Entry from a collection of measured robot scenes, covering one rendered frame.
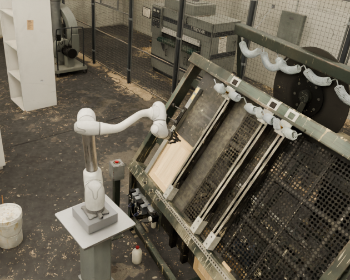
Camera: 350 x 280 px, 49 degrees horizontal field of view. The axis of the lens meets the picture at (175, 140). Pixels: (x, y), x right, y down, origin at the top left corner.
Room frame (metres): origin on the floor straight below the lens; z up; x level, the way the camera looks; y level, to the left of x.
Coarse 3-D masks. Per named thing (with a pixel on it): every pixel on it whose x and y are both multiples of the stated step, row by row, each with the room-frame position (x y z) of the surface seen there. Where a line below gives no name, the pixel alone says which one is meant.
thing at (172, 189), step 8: (232, 80) 3.02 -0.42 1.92; (240, 80) 2.96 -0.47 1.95; (232, 88) 2.96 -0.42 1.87; (224, 96) 2.96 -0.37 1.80; (224, 104) 2.95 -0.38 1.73; (232, 104) 2.96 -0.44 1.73; (216, 112) 2.95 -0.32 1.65; (224, 112) 2.92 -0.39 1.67; (216, 120) 2.89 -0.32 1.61; (208, 128) 2.89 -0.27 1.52; (216, 128) 2.89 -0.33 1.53; (208, 136) 2.85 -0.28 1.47; (200, 144) 2.82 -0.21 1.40; (192, 152) 2.82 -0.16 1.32; (200, 152) 2.82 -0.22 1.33; (192, 160) 2.78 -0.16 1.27; (184, 168) 2.76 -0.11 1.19; (176, 176) 2.76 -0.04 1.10; (184, 176) 2.75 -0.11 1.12; (176, 184) 2.71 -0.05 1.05; (168, 192) 2.69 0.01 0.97; (176, 192) 2.71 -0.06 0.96
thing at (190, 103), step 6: (198, 90) 3.30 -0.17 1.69; (198, 96) 3.30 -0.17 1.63; (192, 102) 3.27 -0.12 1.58; (186, 114) 3.24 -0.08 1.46; (180, 120) 3.21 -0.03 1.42; (174, 126) 3.20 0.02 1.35; (162, 144) 3.15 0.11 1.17; (162, 150) 3.12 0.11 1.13; (156, 156) 3.10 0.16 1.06; (150, 162) 3.10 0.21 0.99; (150, 168) 3.06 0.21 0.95
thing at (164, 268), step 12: (228, 168) 3.93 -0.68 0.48; (132, 180) 3.28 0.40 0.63; (288, 192) 3.23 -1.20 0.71; (132, 204) 3.29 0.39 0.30; (132, 216) 3.29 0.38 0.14; (144, 216) 3.34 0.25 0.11; (192, 216) 2.64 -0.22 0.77; (132, 228) 3.23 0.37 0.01; (168, 228) 2.99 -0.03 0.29; (144, 240) 2.91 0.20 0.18; (180, 240) 2.79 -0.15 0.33; (156, 252) 2.76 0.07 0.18; (228, 252) 2.23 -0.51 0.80; (240, 252) 2.62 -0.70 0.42; (192, 264) 2.59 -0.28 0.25; (300, 264) 2.86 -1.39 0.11; (168, 276) 2.48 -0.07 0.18; (252, 276) 1.99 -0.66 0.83
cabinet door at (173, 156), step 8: (168, 144) 3.13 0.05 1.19; (176, 144) 3.07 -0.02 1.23; (184, 144) 3.00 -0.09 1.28; (168, 152) 3.07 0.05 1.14; (176, 152) 3.01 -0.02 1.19; (184, 152) 2.95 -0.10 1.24; (160, 160) 3.07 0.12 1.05; (168, 160) 3.01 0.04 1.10; (176, 160) 2.95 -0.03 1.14; (184, 160) 2.88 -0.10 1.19; (152, 168) 3.06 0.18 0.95; (160, 168) 3.00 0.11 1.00; (168, 168) 2.94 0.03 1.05; (176, 168) 2.88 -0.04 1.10; (152, 176) 3.00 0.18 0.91; (160, 176) 2.94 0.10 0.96; (168, 176) 2.88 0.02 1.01; (160, 184) 2.87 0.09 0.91; (168, 184) 2.82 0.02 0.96
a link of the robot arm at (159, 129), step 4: (156, 120) 2.71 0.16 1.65; (160, 120) 2.70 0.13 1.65; (156, 124) 2.64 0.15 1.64; (160, 124) 2.66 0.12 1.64; (164, 124) 2.69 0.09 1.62; (152, 128) 2.63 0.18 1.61; (156, 128) 2.62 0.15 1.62; (160, 128) 2.62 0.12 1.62; (164, 128) 2.67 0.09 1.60; (152, 132) 2.62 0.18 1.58; (156, 132) 2.60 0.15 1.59; (160, 132) 2.62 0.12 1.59; (164, 132) 2.65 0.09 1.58; (156, 136) 2.63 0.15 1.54; (160, 136) 2.63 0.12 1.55; (164, 136) 2.66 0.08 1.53
